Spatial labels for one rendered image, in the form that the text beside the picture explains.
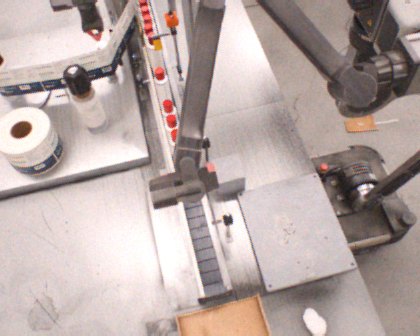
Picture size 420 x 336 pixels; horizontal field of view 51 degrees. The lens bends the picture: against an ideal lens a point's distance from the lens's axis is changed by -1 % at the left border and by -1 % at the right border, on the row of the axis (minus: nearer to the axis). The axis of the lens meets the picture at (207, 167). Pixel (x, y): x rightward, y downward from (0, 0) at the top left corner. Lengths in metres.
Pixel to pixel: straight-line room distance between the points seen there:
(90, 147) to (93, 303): 0.57
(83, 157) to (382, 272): 1.58
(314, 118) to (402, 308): 1.20
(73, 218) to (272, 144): 0.77
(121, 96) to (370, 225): 1.30
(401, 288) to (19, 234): 1.78
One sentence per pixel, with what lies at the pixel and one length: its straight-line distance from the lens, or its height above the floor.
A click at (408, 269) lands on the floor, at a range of 2.49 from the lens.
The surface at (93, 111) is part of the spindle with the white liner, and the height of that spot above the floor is 1.00.
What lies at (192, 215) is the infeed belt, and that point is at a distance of 1.48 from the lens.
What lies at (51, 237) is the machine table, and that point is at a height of 0.83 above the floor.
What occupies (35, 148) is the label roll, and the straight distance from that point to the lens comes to 1.59.
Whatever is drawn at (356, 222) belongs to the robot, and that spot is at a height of 0.24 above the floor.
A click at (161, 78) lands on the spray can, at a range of 1.59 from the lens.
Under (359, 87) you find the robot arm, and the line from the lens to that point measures 1.03.
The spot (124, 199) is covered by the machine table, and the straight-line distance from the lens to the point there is 1.60.
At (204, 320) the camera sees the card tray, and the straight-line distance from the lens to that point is 1.42.
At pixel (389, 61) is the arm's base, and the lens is 1.08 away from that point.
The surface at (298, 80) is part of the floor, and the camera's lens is 3.01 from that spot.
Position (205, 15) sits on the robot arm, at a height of 1.61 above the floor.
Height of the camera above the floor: 2.22
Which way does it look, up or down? 59 degrees down
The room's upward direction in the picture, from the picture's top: 6 degrees counter-clockwise
